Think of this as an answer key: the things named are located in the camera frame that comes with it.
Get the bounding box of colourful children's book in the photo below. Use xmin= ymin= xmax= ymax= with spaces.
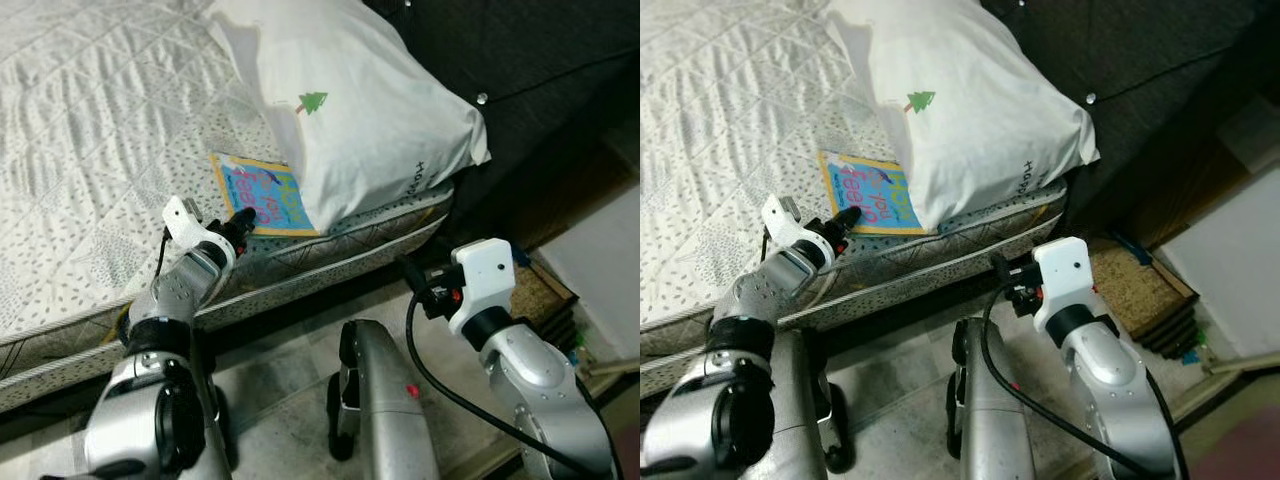
xmin=209 ymin=152 xmax=322 ymax=239
xmin=817 ymin=149 xmax=930 ymax=238

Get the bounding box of brown mat stack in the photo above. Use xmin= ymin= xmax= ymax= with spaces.
xmin=509 ymin=248 xmax=583 ymax=353
xmin=1084 ymin=234 xmax=1203 ymax=358

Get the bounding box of grey robot right leg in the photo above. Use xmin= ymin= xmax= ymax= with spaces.
xmin=326 ymin=319 xmax=443 ymax=480
xmin=944 ymin=317 xmax=1038 ymax=480

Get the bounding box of white pillow with green tree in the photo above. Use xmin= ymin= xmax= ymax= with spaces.
xmin=824 ymin=0 xmax=1100 ymax=232
xmin=206 ymin=0 xmax=492 ymax=234

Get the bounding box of grey quilted mattress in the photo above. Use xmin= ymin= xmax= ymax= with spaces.
xmin=0 ymin=0 xmax=458 ymax=413
xmin=640 ymin=0 xmax=1068 ymax=388

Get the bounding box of black tufted headboard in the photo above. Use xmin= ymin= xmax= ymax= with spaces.
xmin=364 ymin=0 xmax=641 ymax=253
xmin=978 ymin=0 xmax=1280 ymax=253

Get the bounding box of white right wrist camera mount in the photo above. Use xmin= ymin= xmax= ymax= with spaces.
xmin=446 ymin=237 xmax=515 ymax=337
xmin=1029 ymin=236 xmax=1094 ymax=337

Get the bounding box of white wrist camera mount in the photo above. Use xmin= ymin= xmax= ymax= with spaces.
xmin=1029 ymin=236 xmax=1094 ymax=337
xmin=761 ymin=192 xmax=807 ymax=242
xmin=162 ymin=195 xmax=207 ymax=247
xmin=446 ymin=237 xmax=515 ymax=337

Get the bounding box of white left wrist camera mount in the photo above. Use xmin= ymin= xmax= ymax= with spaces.
xmin=761 ymin=192 xmax=807 ymax=242
xmin=162 ymin=195 xmax=207 ymax=247

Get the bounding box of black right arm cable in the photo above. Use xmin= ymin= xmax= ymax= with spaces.
xmin=979 ymin=284 xmax=1173 ymax=480
xmin=404 ymin=288 xmax=603 ymax=480

